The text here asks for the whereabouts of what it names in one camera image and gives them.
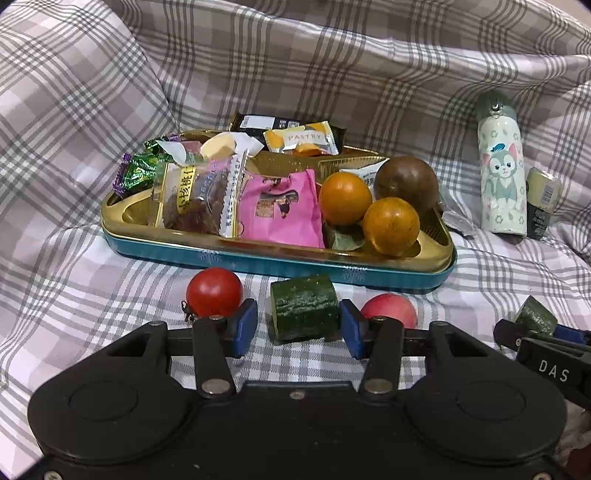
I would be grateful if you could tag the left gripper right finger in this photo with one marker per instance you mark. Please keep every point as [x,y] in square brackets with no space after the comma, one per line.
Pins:
[382,341]

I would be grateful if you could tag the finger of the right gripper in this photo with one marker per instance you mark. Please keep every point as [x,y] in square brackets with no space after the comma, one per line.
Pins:
[512,332]
[573,335]

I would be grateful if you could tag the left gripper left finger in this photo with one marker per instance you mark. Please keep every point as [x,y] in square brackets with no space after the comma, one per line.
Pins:
[210,341]

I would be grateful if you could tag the cucumber piece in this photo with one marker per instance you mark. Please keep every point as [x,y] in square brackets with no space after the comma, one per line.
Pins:
[536,317]
[303,308]

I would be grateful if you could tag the small red radish apple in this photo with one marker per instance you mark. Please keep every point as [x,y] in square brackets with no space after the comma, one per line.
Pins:
[393,306]

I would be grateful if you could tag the red tomato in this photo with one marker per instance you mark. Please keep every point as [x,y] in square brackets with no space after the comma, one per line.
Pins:
[214,292]

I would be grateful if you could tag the orange in tin front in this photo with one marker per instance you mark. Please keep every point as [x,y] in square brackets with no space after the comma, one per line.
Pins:
[391,225]

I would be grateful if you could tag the orange in tin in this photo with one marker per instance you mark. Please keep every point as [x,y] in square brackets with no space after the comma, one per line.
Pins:
[391,225]
[344,199]

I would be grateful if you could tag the silver foil wrapper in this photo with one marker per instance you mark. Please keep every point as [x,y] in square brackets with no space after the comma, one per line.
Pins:
[454,217]

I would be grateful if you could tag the green beverage can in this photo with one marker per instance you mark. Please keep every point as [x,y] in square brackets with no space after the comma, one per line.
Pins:
[543,194]

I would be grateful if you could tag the pink snack packet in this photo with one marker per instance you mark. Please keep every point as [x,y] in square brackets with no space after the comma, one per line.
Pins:
[282,210]

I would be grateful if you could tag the orange in tin back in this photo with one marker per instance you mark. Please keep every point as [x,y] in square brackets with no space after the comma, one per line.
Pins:
[344,199]

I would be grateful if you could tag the clear date snack packet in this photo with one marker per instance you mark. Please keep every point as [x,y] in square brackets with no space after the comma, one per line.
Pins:
[200,197]

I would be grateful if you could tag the teal gold snack tin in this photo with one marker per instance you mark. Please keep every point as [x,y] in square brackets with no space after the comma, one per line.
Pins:
[129,230]

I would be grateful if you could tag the brown passion fruit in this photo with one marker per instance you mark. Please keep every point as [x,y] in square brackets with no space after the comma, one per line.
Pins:
[410,179]

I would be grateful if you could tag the green candy wrapper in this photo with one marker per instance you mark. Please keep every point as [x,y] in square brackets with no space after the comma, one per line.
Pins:
[138,171]

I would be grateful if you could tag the cartoon cat thermos bottle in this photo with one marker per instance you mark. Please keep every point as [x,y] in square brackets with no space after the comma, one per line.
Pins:
[503,180]

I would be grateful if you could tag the yellow pastry packet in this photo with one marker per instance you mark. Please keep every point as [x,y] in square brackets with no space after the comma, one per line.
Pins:
[312,139]

